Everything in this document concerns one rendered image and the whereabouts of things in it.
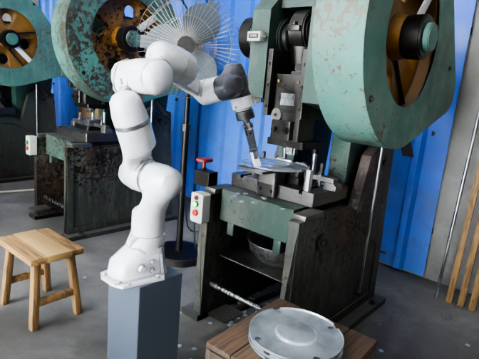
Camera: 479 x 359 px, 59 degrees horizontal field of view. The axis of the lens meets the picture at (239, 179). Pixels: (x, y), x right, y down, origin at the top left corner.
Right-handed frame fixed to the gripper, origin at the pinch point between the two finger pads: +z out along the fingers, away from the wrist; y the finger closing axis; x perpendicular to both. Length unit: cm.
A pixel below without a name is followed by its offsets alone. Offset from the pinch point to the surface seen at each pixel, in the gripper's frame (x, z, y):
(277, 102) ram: 16.7, -18.4, -15.8
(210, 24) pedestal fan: 1, -63, -79
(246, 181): -4.9, 12.8, -17.3
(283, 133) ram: 14.9, -5.6, -8.4
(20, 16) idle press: -152, -128, -255
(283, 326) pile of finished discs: -9, 43, 54
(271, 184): 4.2, 13.3, -3.4
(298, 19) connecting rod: 32, -49, -12
